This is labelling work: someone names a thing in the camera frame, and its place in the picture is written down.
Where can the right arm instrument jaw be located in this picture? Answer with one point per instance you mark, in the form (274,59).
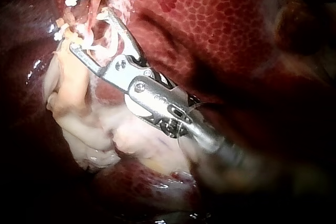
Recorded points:
(86,60)
(123,33)

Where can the right arm instrument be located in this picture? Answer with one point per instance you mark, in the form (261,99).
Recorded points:
(155,98)

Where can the dark right arm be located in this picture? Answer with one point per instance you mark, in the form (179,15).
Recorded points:
(265,179)

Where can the dark red liver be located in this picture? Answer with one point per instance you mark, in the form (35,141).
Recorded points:
(210,40)

